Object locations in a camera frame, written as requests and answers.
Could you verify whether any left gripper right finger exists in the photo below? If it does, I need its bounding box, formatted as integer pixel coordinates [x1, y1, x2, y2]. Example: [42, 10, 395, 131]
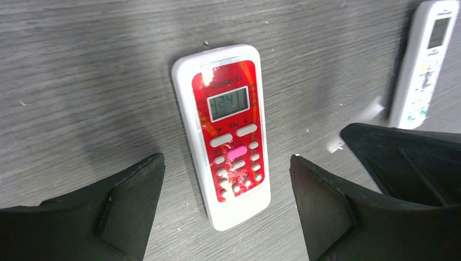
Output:
[290, 155, 460, 260]

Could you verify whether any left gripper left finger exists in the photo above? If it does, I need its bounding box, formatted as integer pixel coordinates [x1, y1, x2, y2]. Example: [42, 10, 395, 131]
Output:
[1, 153, 165, 260]

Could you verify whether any white remote with black window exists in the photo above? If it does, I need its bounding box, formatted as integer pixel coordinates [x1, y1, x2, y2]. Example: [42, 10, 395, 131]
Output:
[171, 44, 271, 231]

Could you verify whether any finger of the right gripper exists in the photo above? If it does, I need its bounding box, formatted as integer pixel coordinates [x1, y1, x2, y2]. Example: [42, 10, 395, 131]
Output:
[347, 126, 460, 207]

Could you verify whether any white remote with buttons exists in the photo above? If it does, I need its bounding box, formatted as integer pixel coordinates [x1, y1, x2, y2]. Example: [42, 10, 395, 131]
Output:
[389, 1, 460, 129]

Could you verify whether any white battery cover plain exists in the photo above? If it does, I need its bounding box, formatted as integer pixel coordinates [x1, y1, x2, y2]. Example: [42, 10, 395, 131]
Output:
[325, 96, 385, 153]

